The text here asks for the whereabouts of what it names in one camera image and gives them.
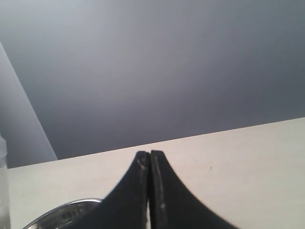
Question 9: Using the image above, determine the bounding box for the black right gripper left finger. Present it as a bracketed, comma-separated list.
[67, 151, 150, 229]

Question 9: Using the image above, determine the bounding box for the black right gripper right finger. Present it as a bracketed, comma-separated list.
[150, 150, 236, 229]

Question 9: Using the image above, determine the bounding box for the clear plastic shaker bottle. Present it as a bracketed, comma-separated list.
[0, 137, 11, 229]

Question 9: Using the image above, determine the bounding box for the round stainless steel plate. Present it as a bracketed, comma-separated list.
[24, 198, 102, 229]

